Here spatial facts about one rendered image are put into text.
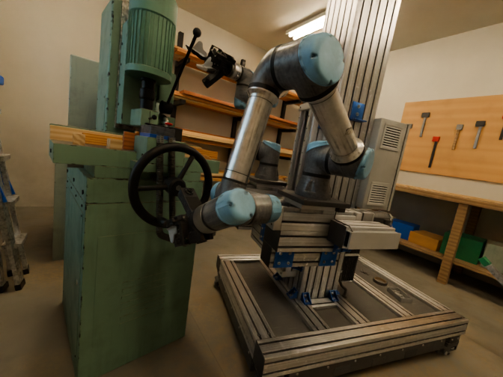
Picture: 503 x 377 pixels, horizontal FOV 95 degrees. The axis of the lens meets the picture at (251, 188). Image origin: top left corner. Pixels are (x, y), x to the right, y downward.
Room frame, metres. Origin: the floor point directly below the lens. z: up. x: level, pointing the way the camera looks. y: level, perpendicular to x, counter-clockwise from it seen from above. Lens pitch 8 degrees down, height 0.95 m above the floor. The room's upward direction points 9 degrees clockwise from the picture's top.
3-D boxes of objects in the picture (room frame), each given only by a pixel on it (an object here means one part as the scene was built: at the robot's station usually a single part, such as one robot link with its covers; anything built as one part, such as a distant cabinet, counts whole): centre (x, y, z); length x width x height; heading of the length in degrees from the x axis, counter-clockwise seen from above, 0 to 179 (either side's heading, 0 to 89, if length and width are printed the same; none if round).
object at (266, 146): (1.44, -0.08, 0.98); 0.13 x 0.12 x 0.14; 74
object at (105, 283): (1.09, 0.58, 0.36); 0.58 x 0.45 x 0.71; 44
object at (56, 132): (1.02, 0.51, 0.92); 0.60 x 0.02 x 0.05; 134
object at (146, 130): (0.87, 0.36, 0.99); 0.13 x 0.11 x 0.06; 134
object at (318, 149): (0.97, -0.27, 0.98); 0.13 x 0.12 x 0.14; 43
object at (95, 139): (1.06, 0.43, 0.92); 0.60 x 0.02 x 0.04; 134
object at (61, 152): (0.92, 0.42, 0.87); 0.61 x 0.30 x 0.06; 134
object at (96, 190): (1.09, 0.58, 0.76); 0.57 x 0.45 x 0.09; 44
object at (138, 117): (1.02, 0.50, 1.03); 0.14 x 0.07 x 0.09; 44
